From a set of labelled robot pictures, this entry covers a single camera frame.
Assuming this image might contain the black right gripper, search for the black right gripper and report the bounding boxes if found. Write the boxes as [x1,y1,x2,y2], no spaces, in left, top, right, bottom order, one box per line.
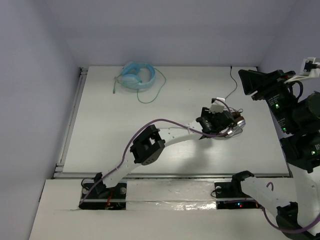
[238,67,298,133]

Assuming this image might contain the thin black headphone cable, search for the thin black headphone cable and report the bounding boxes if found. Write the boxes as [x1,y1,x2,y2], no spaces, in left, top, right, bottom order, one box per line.
[224,65,245,113]

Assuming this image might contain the brown silver headphones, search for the brown silver headphones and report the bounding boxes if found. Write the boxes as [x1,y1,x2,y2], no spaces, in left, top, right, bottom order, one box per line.
[203,113,246,138]

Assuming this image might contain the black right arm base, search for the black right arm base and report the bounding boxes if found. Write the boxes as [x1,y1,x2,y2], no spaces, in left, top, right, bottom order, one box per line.
[210,182,262,210]

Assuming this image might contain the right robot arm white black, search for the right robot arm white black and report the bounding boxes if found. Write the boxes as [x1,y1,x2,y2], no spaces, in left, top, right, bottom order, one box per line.
[230,70,320,240]

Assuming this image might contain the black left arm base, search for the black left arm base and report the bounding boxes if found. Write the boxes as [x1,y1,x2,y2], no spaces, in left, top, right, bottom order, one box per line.
[79,182,127,211]

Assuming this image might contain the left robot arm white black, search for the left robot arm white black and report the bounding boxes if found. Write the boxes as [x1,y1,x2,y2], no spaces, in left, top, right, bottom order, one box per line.
[89,107,246,198]

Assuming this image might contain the blue headphones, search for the blue headphones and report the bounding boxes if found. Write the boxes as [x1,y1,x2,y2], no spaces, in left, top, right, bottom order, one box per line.
[118,61,156,90]

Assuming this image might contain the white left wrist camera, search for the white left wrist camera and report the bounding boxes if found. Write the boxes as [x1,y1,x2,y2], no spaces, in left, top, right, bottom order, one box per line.
[209,97,226,114]

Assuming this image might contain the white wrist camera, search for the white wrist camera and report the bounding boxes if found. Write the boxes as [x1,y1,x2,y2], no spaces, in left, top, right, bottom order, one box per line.
[284,57,320,84]
[209,97,226,114]

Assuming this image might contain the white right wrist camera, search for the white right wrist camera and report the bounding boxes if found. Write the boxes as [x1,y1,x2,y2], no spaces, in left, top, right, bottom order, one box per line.
[284,57,320,84]

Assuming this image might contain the green headphone cable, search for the green headphone cable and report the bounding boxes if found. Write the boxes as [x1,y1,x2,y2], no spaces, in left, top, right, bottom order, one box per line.
[112,70,167,104]

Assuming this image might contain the aluminium table frame rail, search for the aluminium table frame rail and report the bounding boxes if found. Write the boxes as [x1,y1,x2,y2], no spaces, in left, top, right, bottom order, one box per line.
[52,67,89,179]

